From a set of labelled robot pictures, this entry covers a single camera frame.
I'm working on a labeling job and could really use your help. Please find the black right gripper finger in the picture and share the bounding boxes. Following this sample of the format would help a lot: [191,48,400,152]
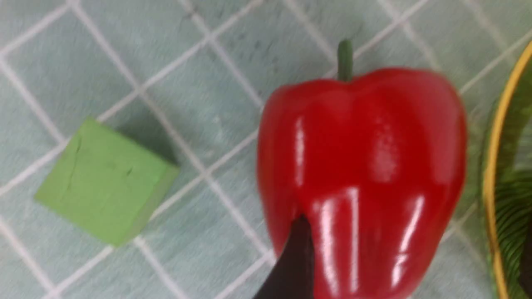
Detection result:
[254,215,314,299]

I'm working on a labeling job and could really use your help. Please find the red bell pepper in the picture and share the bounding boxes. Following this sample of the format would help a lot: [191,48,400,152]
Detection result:
[256,39,468,299]

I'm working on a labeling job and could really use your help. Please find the dark purple mangosteen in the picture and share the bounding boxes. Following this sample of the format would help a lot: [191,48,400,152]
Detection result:
[518,231,532,299]

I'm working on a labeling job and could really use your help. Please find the green foam cube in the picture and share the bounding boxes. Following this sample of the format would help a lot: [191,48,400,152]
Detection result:
[34,118,179,247]

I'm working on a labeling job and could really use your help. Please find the green checkered tablecloth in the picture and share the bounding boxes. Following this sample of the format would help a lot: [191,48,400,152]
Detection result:
[1,0,531,299]

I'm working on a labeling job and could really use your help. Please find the green glass leaf plate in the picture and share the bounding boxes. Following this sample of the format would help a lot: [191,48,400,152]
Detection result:
[479,45,531,299]

